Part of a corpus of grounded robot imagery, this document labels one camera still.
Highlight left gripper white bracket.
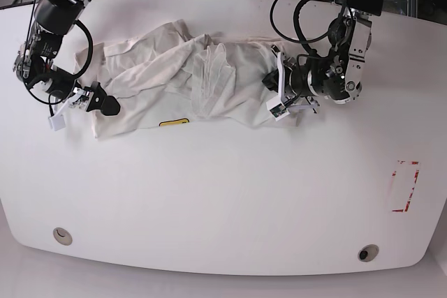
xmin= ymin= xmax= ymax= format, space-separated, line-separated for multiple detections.
xmin=262 ymin=45 xmax=320 ymax=115

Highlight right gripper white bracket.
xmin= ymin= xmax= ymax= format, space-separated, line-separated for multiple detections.
xmin=51 ymin=82 xmax=121 ymax=117

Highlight white t-shirt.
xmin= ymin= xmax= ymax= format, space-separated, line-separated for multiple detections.
xmin=75 ymin=20 xmax=301 ymax=139

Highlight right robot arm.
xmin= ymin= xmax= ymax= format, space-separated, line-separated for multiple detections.
xmin=13 ymin=0 xmax=121 ymax=131

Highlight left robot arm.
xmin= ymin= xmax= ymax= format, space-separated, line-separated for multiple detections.
xmin=263 ymin=0 xmax=383 ymax=121

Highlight left table grommet hole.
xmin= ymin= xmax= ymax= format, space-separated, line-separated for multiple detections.
xmin=52 ymin=228 xmax=73 ymax=246

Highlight table grommet hole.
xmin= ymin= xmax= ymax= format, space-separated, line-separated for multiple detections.
xmin=358 ymin=244 xmax=379 ymax=262
xmin=52 ymin=228 xmax=73 ymax=246

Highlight red tape rectangle marking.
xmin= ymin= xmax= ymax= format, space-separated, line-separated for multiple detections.
xmin=388 ymin=161 xmax=420 ymax=213

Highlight right table grommet hole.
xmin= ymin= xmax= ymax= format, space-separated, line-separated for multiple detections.
xmin=358 ymin=244 xmax=379 ymax=262

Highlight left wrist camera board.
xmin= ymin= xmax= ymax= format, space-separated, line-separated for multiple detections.
xmin=266 ymin=99 xmax=290 ymax=121

